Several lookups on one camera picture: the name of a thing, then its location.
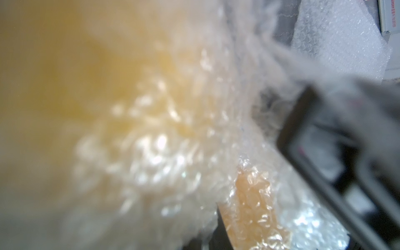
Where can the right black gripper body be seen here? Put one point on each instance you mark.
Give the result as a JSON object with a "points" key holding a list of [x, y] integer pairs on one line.
{"points": [[367, 120]]}

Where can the amber glass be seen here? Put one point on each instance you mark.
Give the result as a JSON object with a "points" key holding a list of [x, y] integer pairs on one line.
{"points": [[125, 125]]}

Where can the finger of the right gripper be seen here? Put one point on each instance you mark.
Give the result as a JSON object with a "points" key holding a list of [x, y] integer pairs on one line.
{"points": [[301, 142]]}

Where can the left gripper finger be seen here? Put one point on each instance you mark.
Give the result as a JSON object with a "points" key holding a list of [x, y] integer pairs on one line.
{"points": [[218, 240]]}

